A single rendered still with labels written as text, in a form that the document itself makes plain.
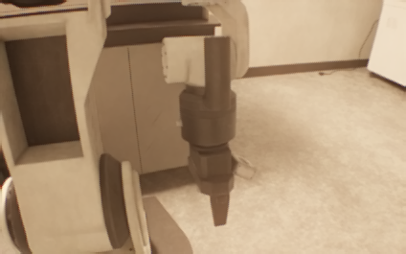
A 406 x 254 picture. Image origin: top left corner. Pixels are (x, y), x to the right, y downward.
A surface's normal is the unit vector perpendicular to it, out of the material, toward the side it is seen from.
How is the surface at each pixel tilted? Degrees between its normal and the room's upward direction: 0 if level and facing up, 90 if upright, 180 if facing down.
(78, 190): 66
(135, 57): 90
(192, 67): 78
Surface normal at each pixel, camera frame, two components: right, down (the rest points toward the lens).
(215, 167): 0.26, 0.32
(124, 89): 0.33, 0.49
